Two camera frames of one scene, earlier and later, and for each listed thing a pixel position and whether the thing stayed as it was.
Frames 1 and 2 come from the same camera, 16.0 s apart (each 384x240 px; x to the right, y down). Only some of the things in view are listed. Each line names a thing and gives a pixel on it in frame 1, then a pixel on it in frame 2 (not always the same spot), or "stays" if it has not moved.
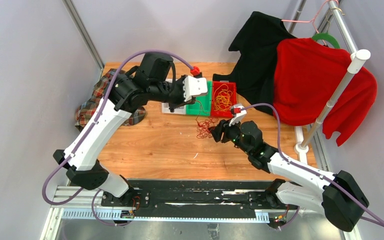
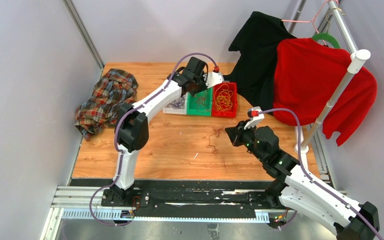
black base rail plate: x=197 y=199 stays
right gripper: x=217 y=131 to x=236 y=133
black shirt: x=257 y=40 stays
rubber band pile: x=204 y=123 to x=204 y=106
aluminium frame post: x=83 y=30 stays
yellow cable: x=222 y=100 stays
